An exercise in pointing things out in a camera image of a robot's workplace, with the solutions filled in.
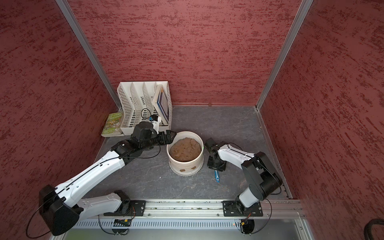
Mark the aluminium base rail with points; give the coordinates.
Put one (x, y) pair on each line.
(213, 209)

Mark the aluminium corner post left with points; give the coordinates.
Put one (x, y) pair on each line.
(79, 33)

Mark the white plastic file organizer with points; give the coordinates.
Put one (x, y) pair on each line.
(136, 100)

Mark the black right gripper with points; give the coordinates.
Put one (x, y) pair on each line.
(211, 166)

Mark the white ceramic pot with mud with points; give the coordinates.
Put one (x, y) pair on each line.
(186, 154)

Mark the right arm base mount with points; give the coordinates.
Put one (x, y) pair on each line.
(236, 209)

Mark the book in organizer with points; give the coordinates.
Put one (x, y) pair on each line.
(161, 105)

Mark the green paperback book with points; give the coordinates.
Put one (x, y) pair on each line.
(113, 125)

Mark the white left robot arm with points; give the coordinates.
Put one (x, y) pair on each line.
(61, 207)

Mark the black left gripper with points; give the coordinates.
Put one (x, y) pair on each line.
(169, 140)

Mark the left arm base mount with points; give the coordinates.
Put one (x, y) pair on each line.
(134, 208)

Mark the aluminium corner post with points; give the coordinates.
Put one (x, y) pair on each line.
(79, 33)
(289, 40)

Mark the aluminium corner post right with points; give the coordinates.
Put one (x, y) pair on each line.
(289, 40)

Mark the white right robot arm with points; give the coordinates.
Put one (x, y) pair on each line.
(261, 175)

